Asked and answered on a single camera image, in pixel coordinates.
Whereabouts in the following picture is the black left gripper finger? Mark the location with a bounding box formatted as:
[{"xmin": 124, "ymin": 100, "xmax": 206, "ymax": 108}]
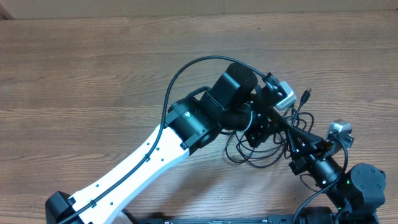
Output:
[
  {"xmin": 285, "ymin": 129, "xmax": 303, "ymax": 159},
  {"xmin": 269, "ymin": 109, "xmax": 324, "ymax": 145}
]

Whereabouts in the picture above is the black USB-A cable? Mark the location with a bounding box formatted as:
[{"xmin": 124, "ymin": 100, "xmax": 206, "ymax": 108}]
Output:
[{"xmin": 224, "ymin": 86, "xmax": 315, "ymax": 169}]

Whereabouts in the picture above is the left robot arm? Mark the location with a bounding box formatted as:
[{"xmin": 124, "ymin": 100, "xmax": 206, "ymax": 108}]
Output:
[{"xmin": 45, "ymin": 62, "xmax": 297, "ymax": 223}]

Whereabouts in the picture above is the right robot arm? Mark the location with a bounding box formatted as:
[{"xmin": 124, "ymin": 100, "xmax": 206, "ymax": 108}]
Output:
[{"xmin": 287, "ymin": 129, "xmax": 386, "ymax": 223}]

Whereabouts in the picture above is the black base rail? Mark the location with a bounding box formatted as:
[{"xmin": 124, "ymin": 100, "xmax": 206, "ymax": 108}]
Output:
[{"xmin": 124, "ymin": 207, "xmax": 380, "ymax": 224}]

